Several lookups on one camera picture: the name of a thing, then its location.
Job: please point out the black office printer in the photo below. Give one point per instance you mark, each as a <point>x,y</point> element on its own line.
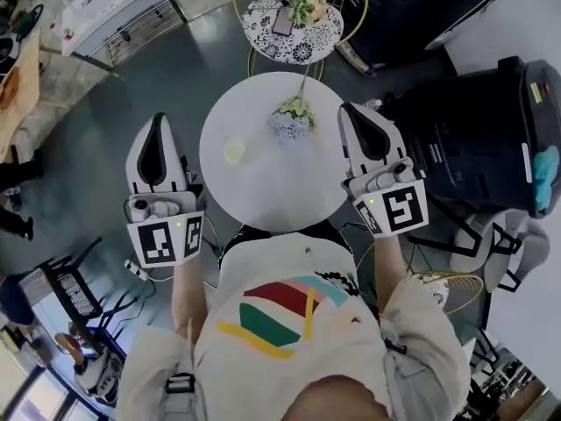
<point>473,138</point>

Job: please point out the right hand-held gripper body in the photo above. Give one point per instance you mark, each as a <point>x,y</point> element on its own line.
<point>403,211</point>

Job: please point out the white cup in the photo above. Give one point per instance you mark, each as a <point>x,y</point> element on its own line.
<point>234,152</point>

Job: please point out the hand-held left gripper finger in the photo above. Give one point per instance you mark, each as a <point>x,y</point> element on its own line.
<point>132,173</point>
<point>175,173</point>

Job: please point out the black laptop computer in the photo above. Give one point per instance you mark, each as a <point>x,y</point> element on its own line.
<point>79,294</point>

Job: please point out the blue cloth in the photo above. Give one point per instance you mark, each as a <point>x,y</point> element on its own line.
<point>548,178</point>

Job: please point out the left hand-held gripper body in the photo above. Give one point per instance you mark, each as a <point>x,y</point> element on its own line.
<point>158,244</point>

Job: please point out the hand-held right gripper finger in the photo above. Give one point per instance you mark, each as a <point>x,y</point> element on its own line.
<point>394,145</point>
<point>346,138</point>

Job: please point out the person's left forearm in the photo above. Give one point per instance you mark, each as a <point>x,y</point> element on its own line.
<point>188,296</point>

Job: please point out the dark smartphone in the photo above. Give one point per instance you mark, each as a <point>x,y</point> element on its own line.
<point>282,22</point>

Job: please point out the blue chair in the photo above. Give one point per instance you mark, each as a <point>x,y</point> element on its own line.
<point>15,298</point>

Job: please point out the pale blue hydrangea flower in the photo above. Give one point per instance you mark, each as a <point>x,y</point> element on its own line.
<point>289,123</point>

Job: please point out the person's right forearm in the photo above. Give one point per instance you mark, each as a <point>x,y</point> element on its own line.
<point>388,270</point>

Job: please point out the person's cream printed shirt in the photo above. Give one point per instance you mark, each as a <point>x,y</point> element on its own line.
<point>263,380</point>

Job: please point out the white power strip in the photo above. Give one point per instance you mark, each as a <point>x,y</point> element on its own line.
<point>136,270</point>

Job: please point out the white round table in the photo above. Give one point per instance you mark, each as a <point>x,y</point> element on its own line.
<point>280,182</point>

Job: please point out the person's head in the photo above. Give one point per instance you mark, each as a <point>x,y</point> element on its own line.
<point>342,404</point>

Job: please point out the grey chair black frame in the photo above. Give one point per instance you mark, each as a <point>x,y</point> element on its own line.
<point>532,239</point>

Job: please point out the long wooden table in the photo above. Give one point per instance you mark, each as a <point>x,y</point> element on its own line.
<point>17,116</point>

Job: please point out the white sink cabinet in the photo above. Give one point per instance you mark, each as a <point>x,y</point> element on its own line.
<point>109,2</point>

